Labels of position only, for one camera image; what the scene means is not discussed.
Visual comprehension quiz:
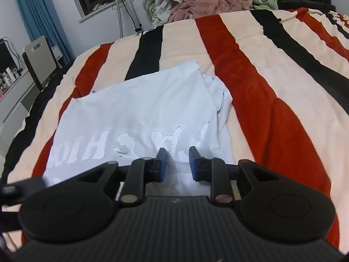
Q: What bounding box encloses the white t-shirt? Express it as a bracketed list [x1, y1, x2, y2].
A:
[44, 60, 234, 196]

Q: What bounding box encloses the white desk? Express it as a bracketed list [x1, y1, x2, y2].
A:
[0, 67, 37, 143]

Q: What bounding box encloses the striped red cream black blanket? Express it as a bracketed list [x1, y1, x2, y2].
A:
[3, 8, 348, 252]

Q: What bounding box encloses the beige chair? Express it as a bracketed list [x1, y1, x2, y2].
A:
[22, 36, 58, 91]

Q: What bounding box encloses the metal tripod stand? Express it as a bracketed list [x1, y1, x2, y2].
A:
[115, 0, 144, 38]

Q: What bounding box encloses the blue curtain left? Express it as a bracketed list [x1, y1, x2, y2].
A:
[16, 0, 73, 63]

